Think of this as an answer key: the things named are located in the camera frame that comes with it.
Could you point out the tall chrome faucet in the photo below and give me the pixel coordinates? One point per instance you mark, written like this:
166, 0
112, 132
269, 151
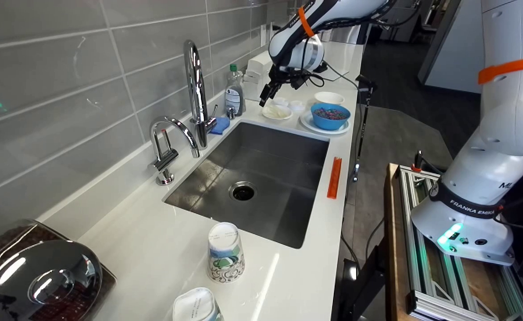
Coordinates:
196, 89

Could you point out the aluminium rail frame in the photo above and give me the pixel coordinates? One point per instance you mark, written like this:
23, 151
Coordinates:
417, 260

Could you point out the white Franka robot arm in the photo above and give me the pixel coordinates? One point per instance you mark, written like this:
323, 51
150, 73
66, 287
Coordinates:
510, 117

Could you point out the stainless steel sink basin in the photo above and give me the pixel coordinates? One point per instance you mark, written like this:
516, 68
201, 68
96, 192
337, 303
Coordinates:
271, 160

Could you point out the black camera stand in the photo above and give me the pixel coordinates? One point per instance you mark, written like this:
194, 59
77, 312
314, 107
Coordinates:
364, 89

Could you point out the blue bowl with beads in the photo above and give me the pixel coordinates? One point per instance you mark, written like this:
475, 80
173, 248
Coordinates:
330, 116

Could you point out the small chrome faucet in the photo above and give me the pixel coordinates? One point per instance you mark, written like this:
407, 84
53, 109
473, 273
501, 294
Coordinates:
164, 155

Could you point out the patterned paper cup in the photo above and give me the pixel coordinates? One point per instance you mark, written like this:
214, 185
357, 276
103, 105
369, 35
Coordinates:
196, 305
225, 255

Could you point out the green cap soap bottle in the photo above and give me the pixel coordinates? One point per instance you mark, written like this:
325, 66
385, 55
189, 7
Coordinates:
232, 98

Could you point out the round metal sink drain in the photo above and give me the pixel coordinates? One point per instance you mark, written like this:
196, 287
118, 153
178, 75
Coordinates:
243, 191

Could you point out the orange strip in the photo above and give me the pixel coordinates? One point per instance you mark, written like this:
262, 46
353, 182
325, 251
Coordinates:
334, 178

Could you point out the white plate under bowl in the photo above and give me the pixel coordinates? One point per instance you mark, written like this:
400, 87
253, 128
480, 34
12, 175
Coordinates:
307, 123

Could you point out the large white cup lid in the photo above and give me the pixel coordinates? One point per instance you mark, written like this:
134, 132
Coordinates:
328, 96

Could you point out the white background cabinet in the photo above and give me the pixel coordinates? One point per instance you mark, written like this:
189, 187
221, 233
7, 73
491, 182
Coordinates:
450, 46

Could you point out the shiny round pan lid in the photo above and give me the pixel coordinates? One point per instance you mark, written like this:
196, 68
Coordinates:
39, 282

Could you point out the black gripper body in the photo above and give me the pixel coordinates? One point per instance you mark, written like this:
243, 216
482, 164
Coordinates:
284, 78

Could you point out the blue sponge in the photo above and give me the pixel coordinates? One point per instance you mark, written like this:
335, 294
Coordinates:
218, 125

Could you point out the black tripod leg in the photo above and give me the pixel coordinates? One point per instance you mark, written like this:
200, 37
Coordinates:
360, 285

